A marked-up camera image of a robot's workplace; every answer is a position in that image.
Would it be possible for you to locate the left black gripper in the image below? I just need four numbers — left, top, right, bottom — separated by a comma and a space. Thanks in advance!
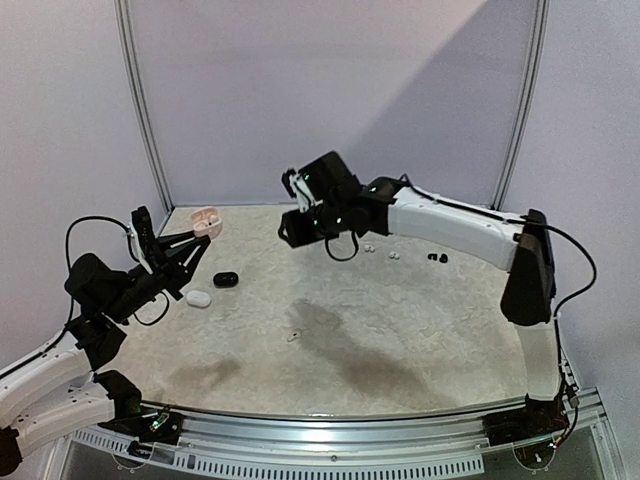
102, 228, 208, 324

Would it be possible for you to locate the pink earbud charging case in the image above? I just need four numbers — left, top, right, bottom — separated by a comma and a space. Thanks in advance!
190, 207, 223, 240

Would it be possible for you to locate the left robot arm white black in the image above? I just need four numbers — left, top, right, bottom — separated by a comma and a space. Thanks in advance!
1, 231, 212, 475

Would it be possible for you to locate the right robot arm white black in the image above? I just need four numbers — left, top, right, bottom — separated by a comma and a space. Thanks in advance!
278, 151, 567, 445

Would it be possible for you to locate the white earbud charging case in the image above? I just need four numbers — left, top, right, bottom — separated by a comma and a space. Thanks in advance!
185, 290, 211, 308

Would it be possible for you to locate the black earbud charging case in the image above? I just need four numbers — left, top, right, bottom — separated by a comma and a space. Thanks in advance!
212, 271, 239, 289

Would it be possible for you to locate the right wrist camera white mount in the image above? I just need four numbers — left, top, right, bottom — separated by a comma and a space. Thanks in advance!
281, 169, 318, 213

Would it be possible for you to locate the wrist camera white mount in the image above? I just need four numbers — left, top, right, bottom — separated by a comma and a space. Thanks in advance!
281, 169, 318, 213
127, 206, 154, 274

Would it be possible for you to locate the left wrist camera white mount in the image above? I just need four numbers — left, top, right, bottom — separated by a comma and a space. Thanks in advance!
127, 206, 154, 274

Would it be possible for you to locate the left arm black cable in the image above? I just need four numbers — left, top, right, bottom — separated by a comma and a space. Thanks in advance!
64, 214, 171, 326

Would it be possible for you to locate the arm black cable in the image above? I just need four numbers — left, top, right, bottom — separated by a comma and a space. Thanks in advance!
399, 174, 599, 401
64, 214, 171, 326

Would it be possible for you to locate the right aluminium corner post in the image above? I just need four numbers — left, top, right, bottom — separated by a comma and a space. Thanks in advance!
490, 0, 550, 210

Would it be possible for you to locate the aluminium corner post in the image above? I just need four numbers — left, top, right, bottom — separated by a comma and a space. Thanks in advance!
114, 0, 175, 214
490, 0, 550, 210

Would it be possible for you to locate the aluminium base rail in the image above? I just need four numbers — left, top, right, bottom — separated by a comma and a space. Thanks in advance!
46, 389, 626, 479

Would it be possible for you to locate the left aluminium corner post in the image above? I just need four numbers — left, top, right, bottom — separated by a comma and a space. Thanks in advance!
114, 0, 175, 214

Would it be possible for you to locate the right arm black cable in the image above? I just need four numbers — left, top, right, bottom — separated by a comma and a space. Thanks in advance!
399, 174, 599, 401

